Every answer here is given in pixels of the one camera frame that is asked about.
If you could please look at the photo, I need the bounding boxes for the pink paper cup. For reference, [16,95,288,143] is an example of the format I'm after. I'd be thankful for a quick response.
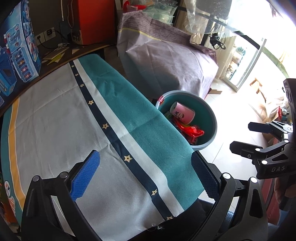
[169,101,195,125]

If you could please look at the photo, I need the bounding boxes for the red snack wrapper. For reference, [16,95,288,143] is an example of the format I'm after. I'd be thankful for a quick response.
[172,117,205,145]

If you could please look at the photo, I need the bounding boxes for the red cardboard box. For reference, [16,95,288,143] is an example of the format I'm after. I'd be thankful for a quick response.
[68,0,115,45]

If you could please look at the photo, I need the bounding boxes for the blue toy box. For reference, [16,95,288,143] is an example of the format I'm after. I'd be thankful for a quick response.
[1,1,41,108]

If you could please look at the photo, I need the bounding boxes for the grey cloth covered furniture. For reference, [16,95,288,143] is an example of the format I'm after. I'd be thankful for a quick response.
[117,11,218,99]

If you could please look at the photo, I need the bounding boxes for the teal trash bin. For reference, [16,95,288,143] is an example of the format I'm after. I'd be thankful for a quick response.
[156,90,217,151]

